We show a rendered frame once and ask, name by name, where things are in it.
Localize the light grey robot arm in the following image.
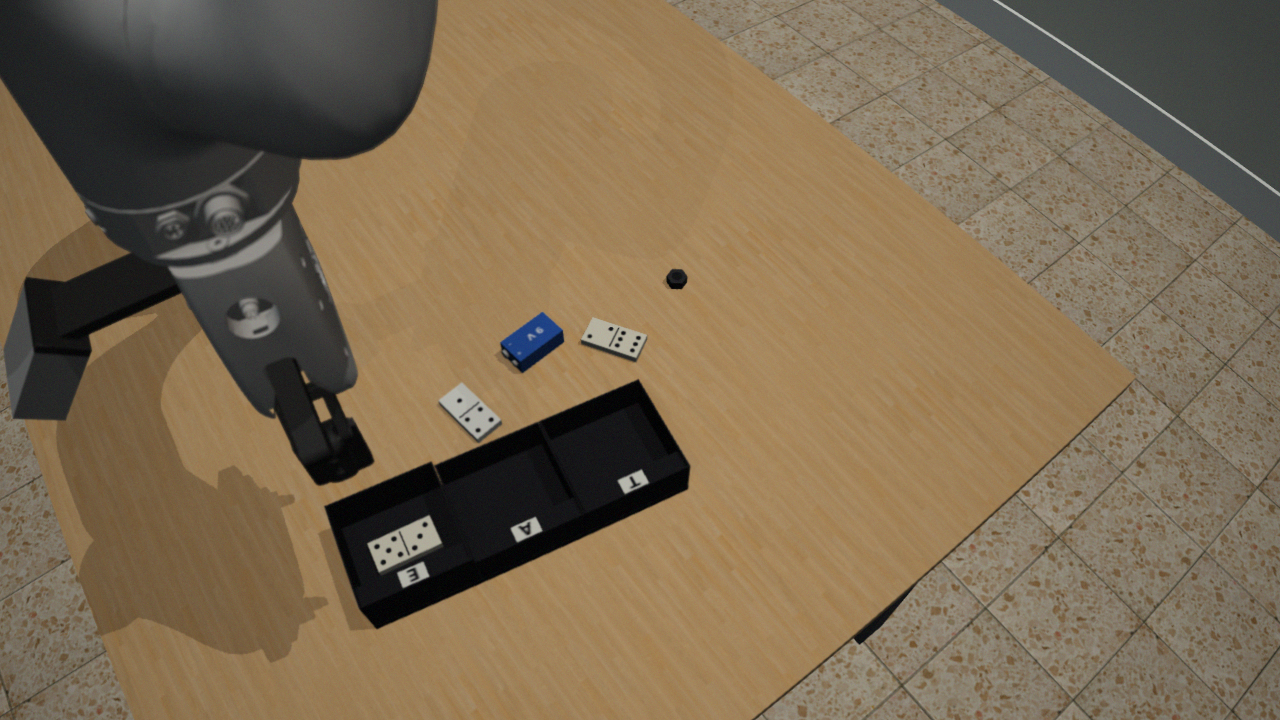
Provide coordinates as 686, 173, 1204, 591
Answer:
0, 0, 438, 421

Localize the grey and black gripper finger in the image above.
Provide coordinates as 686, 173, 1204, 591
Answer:
265, 357, 374, 486

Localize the blue nine-volt battery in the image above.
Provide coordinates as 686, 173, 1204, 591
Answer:
500, 313, 564, 373

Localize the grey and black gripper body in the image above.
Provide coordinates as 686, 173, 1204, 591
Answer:
134, 172, 358, 419

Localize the white domino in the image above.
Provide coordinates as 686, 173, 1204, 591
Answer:
438, 382, 502, 443
581, 316, 646, 363
367, 515, 444, 575

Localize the black three-compartment bin rack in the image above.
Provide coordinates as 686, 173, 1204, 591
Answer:
324, 379, 690, 629

